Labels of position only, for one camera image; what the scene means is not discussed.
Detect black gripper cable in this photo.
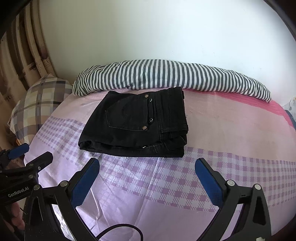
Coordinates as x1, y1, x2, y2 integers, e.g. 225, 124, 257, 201
95, 223, 144, 241

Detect beige patterned curtain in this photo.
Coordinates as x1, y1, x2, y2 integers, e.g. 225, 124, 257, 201
1, 0, 55, 149

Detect plaid beige pillow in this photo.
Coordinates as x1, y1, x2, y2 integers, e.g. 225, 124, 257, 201
8, 74, 73, 144

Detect grey white striped duvet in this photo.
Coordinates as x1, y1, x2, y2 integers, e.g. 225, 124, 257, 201
73, 59, 271, 102

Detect person's left hand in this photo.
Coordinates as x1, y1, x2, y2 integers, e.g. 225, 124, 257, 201
4, 202, 25, 232

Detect black denim pants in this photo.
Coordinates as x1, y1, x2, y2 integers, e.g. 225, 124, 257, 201
78, 87, 189, 158

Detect pink purple checked bedsheet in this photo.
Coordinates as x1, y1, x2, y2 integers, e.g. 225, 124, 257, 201
25, 90, 295, 240

